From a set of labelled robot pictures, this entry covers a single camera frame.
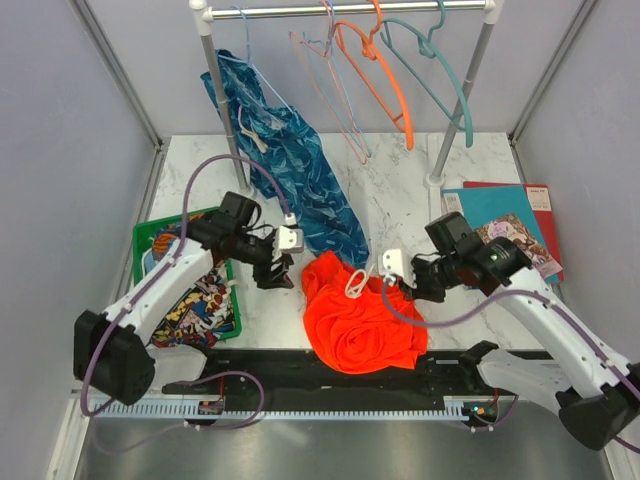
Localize pink wire hanger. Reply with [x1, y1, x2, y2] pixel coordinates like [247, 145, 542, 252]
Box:
[288, 0, 366, 164]

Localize green plastic basket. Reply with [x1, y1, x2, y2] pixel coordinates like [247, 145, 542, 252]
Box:
[132, 211, 244, 342]

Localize teal folder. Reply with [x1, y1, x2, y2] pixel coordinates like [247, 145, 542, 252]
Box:
[441, 183, 566, 291]

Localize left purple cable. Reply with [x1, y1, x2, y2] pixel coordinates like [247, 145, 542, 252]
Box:
[80, 153, 297, 431]

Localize red book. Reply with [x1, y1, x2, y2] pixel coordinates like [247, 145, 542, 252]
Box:
[462, 180, 565, 284]

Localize orange plastic hanger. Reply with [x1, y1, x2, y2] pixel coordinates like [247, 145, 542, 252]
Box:
[333, 1, 415, 151]

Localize white cable duct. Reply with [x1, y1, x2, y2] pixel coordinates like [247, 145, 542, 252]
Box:
[90, 397, 497, 422]

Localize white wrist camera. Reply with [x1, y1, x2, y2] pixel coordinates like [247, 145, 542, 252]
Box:
[377, 248, 417, 288]
[275, 213, 304, 255]

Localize colourful comic print shorts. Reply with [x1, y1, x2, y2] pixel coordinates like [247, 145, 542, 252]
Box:
[141, 224, 237, 349]

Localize light blue wire hanger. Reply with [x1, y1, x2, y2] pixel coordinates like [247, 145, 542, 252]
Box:
[232, 5, 305, 112]

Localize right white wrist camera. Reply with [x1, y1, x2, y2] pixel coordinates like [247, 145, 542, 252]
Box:
[377, 248, 417, 288]

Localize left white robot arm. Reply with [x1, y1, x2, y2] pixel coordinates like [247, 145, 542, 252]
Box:
[72, 192, 304, 405]

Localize pink illustrated book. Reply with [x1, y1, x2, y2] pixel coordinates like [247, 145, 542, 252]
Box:
[476, 213, 562, 279]

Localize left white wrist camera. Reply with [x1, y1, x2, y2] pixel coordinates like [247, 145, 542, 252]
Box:
[275, 213, 304, 255]

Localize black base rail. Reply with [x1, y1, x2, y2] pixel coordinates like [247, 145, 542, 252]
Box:
[160, 347, 536, 414]

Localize orange shorts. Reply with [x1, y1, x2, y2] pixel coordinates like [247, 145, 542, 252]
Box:
[301, 251, 429, 375]

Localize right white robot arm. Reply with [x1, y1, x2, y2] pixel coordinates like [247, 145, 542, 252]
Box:
[379, 212, 639, 451]

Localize blue patterned shorts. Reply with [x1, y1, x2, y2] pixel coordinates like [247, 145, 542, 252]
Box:
[217, 49, 370, 268]

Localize teal plastic hanger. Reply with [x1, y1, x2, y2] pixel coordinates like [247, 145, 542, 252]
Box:
[379, 0, 474, 149]

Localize silver clothes rack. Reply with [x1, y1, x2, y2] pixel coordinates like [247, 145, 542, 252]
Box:
[189, 1, 504, 192]

